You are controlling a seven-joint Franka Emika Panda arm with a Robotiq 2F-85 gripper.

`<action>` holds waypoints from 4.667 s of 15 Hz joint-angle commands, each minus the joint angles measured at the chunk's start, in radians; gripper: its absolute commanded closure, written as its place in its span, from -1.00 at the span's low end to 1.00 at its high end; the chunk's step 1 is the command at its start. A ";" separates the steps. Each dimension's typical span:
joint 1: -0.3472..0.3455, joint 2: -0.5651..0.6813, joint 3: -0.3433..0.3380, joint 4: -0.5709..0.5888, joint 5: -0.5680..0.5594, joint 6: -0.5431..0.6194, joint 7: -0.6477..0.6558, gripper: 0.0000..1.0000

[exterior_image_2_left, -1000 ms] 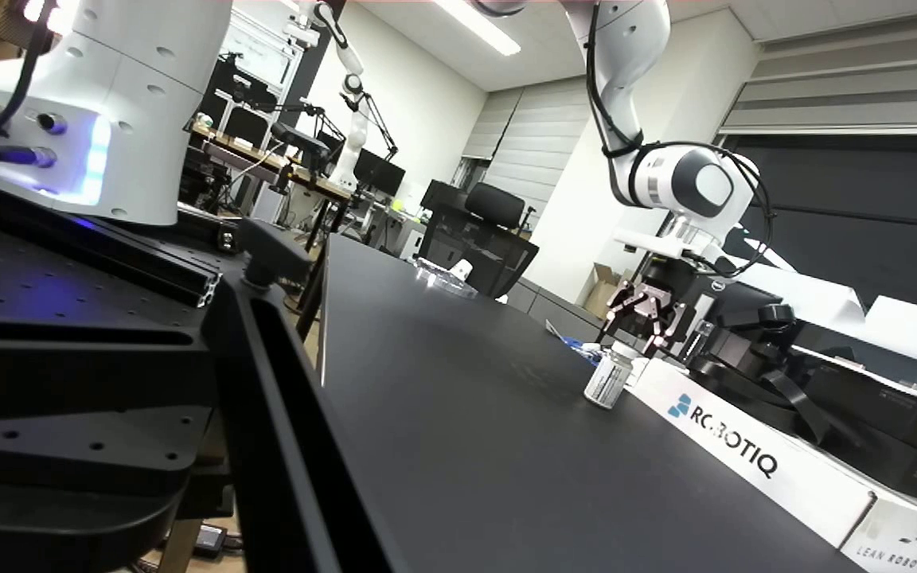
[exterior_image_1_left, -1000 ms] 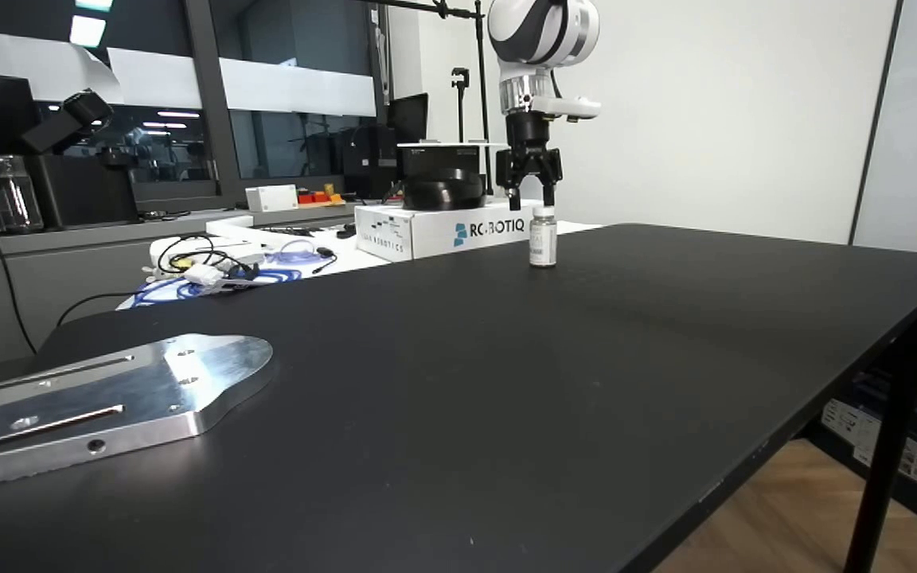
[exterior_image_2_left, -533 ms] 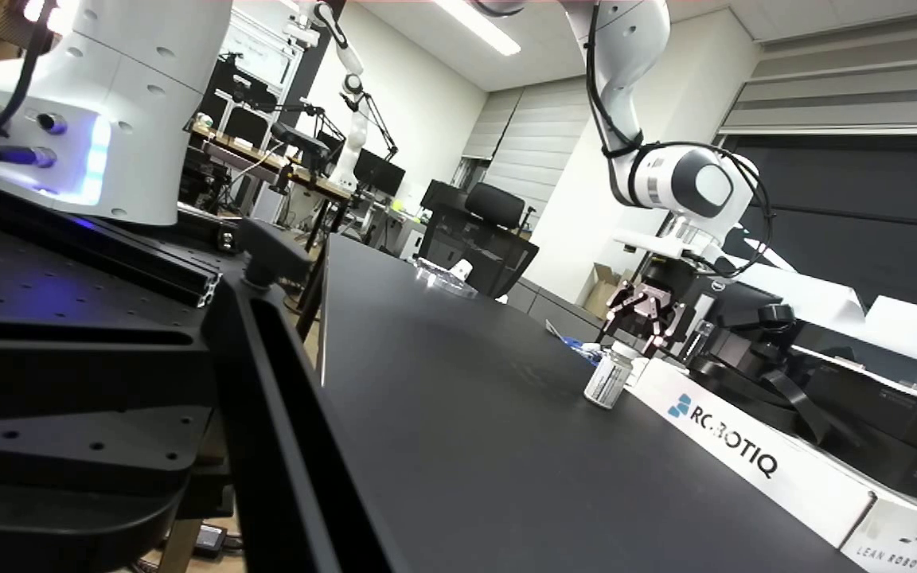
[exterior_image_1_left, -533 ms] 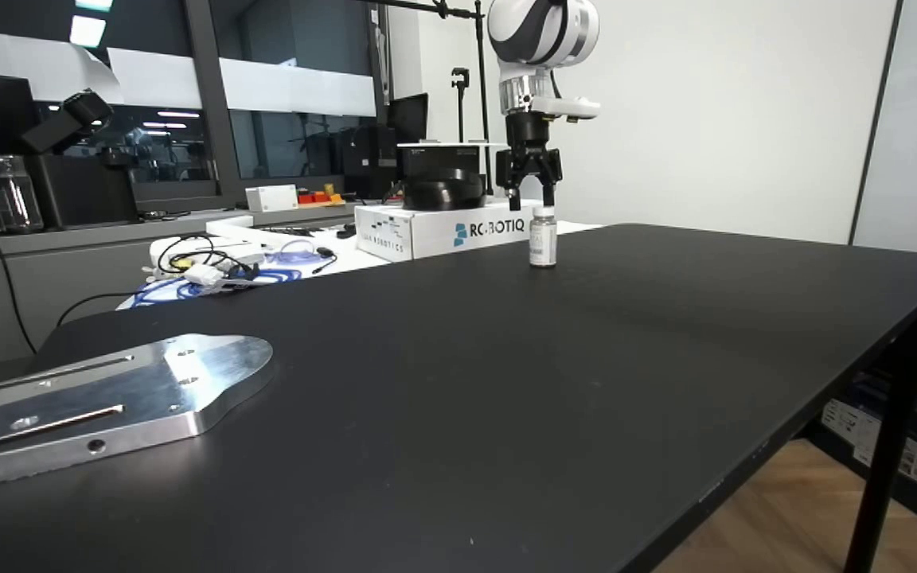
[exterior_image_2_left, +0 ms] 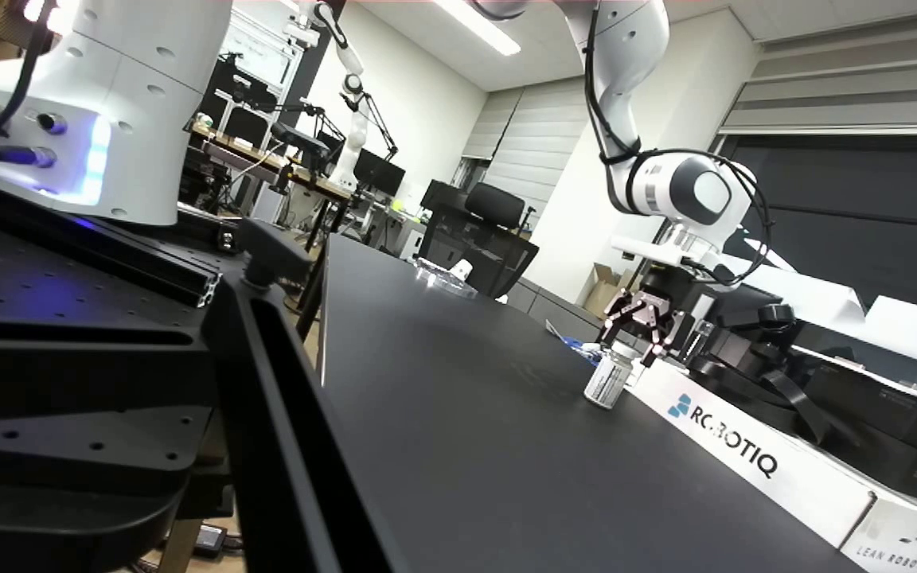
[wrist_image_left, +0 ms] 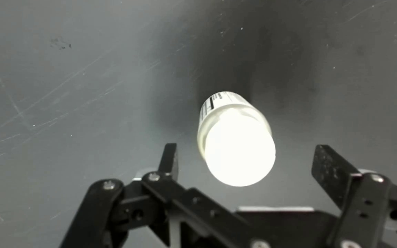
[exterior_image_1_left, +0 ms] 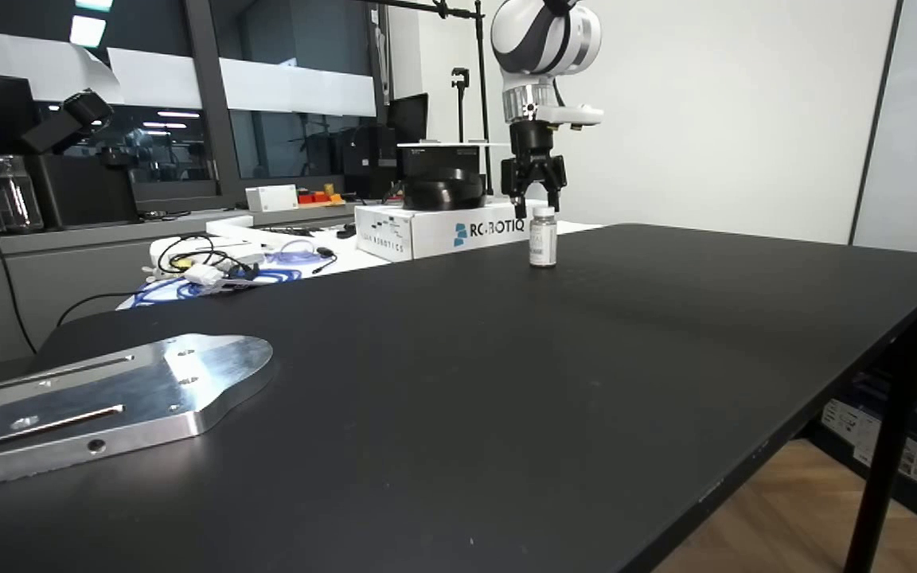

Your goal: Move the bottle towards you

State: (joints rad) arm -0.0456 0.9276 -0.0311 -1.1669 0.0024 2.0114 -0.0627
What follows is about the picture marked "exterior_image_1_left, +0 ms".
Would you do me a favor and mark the black box on carton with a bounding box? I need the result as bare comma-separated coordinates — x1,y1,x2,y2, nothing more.
396,141,490,215

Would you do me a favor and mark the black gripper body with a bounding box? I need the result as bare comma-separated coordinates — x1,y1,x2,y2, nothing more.
507,119,566,191

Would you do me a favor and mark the black vertical pillar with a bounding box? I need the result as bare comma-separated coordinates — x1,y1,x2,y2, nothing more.
182,0,249,207

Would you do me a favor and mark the small white bottle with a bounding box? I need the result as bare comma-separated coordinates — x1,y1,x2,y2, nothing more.
525,205,565,273

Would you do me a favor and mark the silver aluminium plate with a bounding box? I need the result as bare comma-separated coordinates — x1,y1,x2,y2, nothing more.
0,330,277,497

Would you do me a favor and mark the black monitor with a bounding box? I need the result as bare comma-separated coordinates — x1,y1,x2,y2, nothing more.
386,92,432,148

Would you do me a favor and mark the clear glass container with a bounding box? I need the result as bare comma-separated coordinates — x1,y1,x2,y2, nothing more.
0,154,47,234

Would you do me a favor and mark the small white box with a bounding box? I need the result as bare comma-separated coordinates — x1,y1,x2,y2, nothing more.
243,183,304,216

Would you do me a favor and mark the white and blue cable pile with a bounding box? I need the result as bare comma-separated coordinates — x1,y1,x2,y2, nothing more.
115,234,342,311

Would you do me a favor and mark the black table leg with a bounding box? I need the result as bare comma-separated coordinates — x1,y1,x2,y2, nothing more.
841,315,917,573

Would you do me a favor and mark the white cardboard box blue print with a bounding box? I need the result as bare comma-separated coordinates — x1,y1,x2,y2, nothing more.
353,198,534,263

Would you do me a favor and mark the black thin cable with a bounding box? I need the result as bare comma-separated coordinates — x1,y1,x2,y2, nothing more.
0,234,44,360

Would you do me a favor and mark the red small object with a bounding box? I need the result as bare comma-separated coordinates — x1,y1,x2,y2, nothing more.
296,185,347,207

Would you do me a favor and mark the black camera on stand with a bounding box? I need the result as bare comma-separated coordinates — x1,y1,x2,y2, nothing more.
19,85,118,234

